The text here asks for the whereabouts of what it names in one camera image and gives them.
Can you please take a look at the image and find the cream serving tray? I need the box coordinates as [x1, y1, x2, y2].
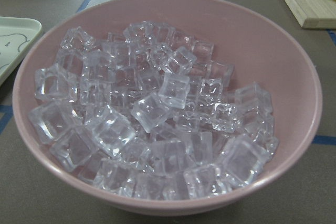
[1, 16, 42, 83]

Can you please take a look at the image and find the clear ice cubes pile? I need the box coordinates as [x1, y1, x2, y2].
[28, 21, 279, 200]

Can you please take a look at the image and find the pink bowl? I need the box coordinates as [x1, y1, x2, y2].
[13, 0, 322, 216]

